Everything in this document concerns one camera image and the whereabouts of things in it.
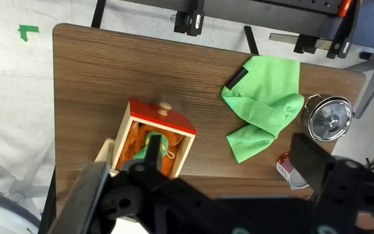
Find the black workbench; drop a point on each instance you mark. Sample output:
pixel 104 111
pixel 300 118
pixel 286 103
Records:
pixel 256 11

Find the orange cloth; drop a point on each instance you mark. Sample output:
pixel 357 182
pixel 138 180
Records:
pixel 130 143

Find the small steel pot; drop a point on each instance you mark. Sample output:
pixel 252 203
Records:
pixel 307 126

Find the red and white can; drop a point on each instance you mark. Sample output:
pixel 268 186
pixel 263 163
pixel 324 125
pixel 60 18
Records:
pixel 287 168

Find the green microfiber cloth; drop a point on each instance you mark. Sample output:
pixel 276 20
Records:
pixel 265 99

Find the small green toy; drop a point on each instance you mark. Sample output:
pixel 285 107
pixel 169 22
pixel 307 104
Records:
pixel 166 144

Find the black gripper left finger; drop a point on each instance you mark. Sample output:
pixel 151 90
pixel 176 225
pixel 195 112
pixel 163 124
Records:
pixel 81 196

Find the small black rectangular block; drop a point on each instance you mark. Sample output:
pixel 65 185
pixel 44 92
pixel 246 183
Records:
pixel 237 78

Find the green floor tape mark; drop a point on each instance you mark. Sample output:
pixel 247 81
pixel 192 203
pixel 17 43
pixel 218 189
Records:
pixel 24 33

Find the small black clamp foot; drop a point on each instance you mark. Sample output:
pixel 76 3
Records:
pixel 305 43

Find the steel pot lid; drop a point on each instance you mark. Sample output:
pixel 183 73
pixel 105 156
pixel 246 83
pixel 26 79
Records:
pixel 330 118

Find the light wooden panel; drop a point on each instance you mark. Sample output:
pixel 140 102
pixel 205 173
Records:
pixel 104 151

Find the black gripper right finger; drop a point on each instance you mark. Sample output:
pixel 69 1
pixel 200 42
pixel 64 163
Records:
pixel 311 157

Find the red and white box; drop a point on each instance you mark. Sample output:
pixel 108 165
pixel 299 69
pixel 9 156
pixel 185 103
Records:
pixel 161 117

